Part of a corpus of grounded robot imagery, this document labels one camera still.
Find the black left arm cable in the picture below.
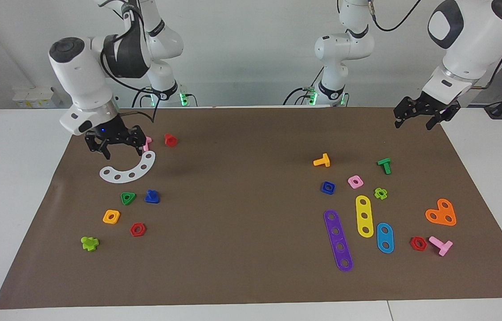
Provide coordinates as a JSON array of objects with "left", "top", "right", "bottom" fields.
[{"left": 367, "top": 0, "right": 502, "bottom": 90}]

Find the blue two-hole strip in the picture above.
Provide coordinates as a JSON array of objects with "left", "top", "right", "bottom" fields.
[{"left": 376, "top": 222, "right": 394, "bottom": 254}]

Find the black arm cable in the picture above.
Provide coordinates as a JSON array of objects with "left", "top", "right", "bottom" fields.
[
  {"left": 367, "top": 0, "right": 502, "bottom": 90},
  {"left": 97, "top": 0, "right": 160, "bottom": 123}
]

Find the purple four-hole strip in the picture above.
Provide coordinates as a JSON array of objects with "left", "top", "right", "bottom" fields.
[{"left": 323, "top": 210, "right": 353, "bottom": 272}]

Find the white curved perforated strip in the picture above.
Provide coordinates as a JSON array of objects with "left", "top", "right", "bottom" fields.
[{"left": 99, "top": 151, "right": 156, "bottom": 184}]

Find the brown table mat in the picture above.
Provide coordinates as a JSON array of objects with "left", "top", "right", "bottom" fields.
[{"left": 0, "top": 106, "right": 502, "bottom": 310}]

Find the yellow three-hole strip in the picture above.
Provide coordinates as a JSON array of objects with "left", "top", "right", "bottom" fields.
[{"left": 355, "top": 195, "right": 374, "bottom": 238}]

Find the white box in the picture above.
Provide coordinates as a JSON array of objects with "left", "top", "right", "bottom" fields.
[{"left": 12, "top": 86, "right": 65, "bottom": 109}]

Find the orange heart-shaped plate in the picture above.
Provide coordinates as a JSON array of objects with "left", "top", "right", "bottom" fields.
[{"left": 425, "top": 198, "right": 457, "bottom": 226}]

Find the pink T-head toy screw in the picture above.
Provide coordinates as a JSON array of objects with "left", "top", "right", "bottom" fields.
[{"left": 429, "top": 236, "right": 453, "bottom": 257}]

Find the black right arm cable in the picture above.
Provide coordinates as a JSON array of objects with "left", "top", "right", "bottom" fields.
[{"left": 97, "top": 0, "right": 160, "bottom": 123}]

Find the black base cable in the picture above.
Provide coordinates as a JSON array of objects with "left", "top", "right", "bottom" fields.
[
  {"left": 131, "top": 86, "right": 152, "bottom": 108},
  {"left": 283, "top": 67, "right": 325, "bottom": 106}
]

